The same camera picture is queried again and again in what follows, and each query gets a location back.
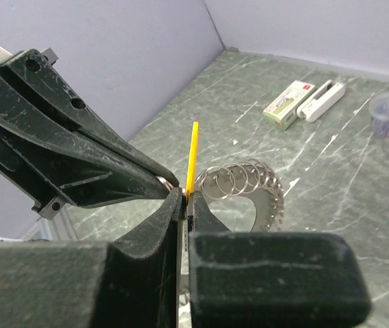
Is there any green white staple box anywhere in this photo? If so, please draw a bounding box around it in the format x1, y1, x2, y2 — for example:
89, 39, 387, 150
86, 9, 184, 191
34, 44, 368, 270
263, 81, 316, 130

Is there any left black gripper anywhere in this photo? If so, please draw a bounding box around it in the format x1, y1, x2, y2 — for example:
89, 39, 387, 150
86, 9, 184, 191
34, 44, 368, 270
0, 48, 179, 220

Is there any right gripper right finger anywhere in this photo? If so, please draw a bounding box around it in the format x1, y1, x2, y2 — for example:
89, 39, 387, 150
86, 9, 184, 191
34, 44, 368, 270
188, 192, 372, 327

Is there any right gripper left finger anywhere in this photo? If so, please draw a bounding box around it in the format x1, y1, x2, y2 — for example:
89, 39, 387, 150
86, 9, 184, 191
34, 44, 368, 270
0, 188, 183, 327

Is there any white stapler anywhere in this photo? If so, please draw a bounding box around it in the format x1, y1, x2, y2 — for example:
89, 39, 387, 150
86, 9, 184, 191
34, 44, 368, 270
296, 80, 346, 123

